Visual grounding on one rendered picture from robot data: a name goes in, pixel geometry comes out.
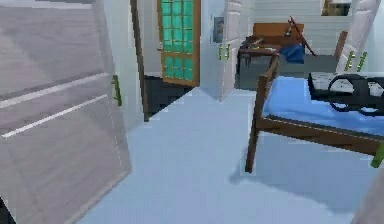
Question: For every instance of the orange door with teal panes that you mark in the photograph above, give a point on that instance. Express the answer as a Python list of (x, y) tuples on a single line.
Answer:
[(195, 40)]

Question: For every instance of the white panelled room door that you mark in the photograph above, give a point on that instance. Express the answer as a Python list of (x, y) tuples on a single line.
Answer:
[(233, 40), (361, 30)]

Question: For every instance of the dark brown desk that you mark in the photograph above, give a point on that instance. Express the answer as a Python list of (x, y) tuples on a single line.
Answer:
[(260, 51)]

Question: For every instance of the brown bed with blue mattress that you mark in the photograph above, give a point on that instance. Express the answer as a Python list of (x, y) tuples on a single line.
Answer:
[(293, 96)]

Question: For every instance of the orange-brown wooden board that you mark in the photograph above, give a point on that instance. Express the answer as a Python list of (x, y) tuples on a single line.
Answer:
[(270, 30)]

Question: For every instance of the blue cloth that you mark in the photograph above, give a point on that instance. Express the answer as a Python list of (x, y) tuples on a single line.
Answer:
[(293, 54)]

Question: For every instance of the black and white pillow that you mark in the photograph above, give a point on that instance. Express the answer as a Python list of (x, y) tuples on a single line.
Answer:
[(320, 96)]

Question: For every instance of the red baseball bat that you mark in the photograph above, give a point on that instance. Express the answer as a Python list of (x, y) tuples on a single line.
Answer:
[(301, 33)]

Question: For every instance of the pale grey panelled room door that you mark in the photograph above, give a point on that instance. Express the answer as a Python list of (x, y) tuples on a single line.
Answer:
[(50, 100)]

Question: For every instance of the dark window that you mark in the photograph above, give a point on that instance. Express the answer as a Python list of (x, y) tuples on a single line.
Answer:
[(336, 8)]

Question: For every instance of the brown wooden door post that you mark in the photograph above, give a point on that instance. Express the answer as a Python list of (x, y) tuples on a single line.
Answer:
[(139, 60)]

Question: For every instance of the grey framed wall picture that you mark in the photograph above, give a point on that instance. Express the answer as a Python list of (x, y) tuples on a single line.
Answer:
[(218, 30)]

